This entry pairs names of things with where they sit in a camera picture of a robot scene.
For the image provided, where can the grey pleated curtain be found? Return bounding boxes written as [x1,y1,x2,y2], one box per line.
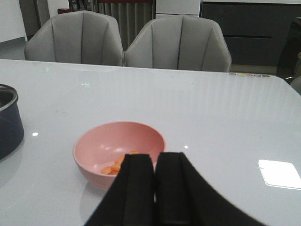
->
[95,0,156,50]

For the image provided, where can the white refrigerator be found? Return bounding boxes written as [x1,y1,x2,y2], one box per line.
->
[155,0,203,18]

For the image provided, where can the left grey upholstered chair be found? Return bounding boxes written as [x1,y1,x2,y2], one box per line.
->
[24,11,123,66]

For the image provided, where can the right grey upholstered chair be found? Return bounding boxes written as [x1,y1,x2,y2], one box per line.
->
[124,15,231,73]

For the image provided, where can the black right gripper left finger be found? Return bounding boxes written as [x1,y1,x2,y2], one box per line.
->
[85,154,154,226]

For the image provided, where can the grey upholstered chair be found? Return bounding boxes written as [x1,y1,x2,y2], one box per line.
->
[124,15,231,73]
[24,11,123,66]

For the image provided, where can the dark blue saucepan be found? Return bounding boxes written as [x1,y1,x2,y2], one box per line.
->
[0,84,24,159]

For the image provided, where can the pink plastic bowl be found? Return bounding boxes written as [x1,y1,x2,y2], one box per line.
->
[73,121,166,191]

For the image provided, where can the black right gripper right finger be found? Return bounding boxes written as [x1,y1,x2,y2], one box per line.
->
[155,153,262,226]

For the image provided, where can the orange ham slices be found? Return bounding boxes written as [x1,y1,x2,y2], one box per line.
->
[100,150,139,175]

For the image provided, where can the dark grey counter cabinet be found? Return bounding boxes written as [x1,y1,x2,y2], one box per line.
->
[202,0,301,67]

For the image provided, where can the row of coloured stickers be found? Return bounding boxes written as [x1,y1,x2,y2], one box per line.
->
[229,73,271,78]

